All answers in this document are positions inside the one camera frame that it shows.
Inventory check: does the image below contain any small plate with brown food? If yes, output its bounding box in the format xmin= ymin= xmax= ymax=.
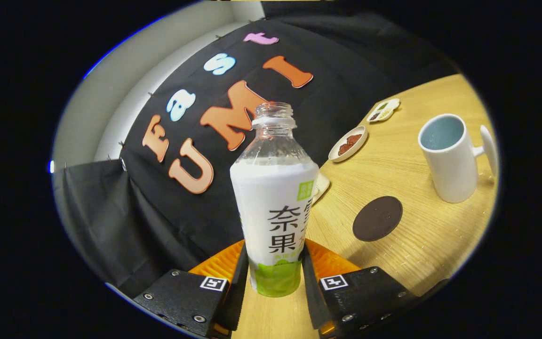
xmin=328 ymin=125 xmax=368 ymax=163

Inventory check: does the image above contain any dark round coaster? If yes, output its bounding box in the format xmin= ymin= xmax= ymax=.
xmin=352 ymin=196 xmax=403 ymax=242

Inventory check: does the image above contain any juice bottle white green label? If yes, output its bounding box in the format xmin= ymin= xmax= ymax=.
xmin=230 ymin=102 xmax=319 ymax=298

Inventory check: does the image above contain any white flower-shaped dish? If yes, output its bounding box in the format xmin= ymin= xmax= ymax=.
xmin=367 ymin=98 xmax=401 ymax=123

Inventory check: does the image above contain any black backdrop cloth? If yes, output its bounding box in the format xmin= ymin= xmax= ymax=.
xmin=52 ymin=12 xmax=460 ymax=298

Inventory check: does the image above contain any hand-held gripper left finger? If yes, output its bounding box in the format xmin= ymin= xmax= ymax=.
xmin=133 ymin=239 xmax=249 ymax=339

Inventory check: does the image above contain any wooden table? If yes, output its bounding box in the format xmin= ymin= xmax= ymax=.
xmin=231 ymin=74 xmax=500 ymax=339

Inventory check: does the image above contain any white cup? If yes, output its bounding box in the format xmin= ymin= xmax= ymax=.
xmin=418 ymin=113 xmax=498 ymax=204

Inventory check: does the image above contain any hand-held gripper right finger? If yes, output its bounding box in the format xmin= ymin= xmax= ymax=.
xmin=301 ymin=238 xmax=417 ymax=339

